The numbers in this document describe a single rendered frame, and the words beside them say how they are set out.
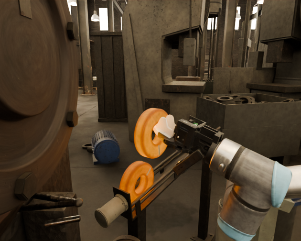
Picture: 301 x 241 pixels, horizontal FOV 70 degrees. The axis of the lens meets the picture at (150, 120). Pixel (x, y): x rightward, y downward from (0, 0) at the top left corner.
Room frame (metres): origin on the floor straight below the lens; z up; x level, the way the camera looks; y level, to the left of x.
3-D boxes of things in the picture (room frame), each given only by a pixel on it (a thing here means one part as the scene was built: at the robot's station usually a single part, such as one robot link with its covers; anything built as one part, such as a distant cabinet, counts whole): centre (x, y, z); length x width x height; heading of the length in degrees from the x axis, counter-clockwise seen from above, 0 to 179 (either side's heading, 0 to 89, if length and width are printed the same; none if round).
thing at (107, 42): (4.51, 0.65, 0.88); 1.71 x 0.92 x 1.76; 178
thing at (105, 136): (2.47, 0.56, 0.17); 0.57 x 0.31 x 0.34; 18
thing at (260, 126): (2.61, -1.14, 0.39); 1.03 x 0.83 x 0.77; 103
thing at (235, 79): (4.24, -1.76, 0.55); 1.10 x 0.53 x 1.10; 18
